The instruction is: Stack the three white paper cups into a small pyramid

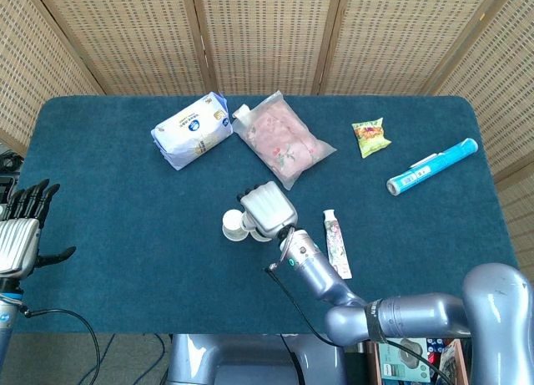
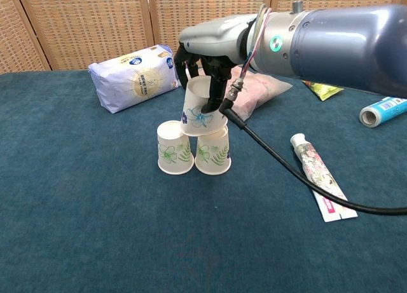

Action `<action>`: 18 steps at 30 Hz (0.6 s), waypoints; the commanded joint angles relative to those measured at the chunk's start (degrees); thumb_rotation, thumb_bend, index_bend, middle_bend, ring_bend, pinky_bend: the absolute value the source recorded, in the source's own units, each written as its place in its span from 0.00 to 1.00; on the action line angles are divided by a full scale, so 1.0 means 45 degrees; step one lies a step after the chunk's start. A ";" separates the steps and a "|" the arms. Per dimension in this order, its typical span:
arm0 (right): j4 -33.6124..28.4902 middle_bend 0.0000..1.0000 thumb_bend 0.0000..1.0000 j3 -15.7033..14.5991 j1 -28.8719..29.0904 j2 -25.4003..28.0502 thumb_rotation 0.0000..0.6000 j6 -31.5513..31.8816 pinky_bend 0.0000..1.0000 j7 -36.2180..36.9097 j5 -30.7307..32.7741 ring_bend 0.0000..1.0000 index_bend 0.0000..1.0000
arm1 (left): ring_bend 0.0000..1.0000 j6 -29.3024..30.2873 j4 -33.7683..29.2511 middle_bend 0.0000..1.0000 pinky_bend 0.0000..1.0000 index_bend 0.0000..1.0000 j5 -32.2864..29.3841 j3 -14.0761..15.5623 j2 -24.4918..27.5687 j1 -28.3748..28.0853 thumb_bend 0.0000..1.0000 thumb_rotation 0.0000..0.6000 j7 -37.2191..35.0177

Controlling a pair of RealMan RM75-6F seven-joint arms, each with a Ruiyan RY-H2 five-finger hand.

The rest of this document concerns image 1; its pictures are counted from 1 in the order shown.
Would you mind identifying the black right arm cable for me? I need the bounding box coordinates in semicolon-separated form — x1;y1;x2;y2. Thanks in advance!
265;264;451;385

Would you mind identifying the green snack packet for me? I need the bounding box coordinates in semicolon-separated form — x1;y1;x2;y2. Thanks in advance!
351;117;392;160

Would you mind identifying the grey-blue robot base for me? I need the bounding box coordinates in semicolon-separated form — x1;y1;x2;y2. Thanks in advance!
166;332;347;385

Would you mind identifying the blue floor cable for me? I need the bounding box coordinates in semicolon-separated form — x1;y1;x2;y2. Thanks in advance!
93;333;172;385

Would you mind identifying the teal product box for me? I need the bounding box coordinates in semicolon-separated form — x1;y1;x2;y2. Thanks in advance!
377;337;431;382

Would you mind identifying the white tissue pack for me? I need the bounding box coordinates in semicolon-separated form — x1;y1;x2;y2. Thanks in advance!
150;91;234;171

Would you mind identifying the black equipment with cables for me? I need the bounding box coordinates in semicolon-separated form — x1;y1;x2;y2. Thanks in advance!
0;149;25;202

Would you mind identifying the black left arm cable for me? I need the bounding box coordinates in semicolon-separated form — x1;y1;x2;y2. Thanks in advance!
18;305;102;385

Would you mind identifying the black cable on base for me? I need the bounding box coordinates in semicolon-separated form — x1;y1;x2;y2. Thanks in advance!
279;333;302;377

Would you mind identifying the teal fabric table cover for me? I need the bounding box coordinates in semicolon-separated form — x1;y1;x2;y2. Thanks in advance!
0;94;521;335

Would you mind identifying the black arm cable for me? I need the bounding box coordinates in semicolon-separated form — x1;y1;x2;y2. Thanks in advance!
265;264;451;385
18;305;102;385

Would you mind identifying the blue cling film roll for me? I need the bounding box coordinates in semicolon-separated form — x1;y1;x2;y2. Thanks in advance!
385;137;479;197

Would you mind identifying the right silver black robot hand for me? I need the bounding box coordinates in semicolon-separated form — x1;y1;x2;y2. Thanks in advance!
235;180;300;241

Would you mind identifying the floral white toothpaste tube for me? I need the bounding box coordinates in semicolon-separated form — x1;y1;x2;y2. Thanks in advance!
321;209;353;280

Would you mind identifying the pink cloth in plastic bag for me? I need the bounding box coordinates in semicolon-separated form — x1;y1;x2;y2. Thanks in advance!
231;90;337;191

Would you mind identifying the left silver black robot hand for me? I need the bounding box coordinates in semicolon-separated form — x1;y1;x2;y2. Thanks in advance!
0;178;78;280

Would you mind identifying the woven wooden screen panel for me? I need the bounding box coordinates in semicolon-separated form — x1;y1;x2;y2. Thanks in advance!
0;0;105;156
320;0;504;97
190;0;345;97
431;0;534;231
31;0;218;97

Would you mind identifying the dark patterned packet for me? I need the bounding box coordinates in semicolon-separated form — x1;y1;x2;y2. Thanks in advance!
436;343;458;382

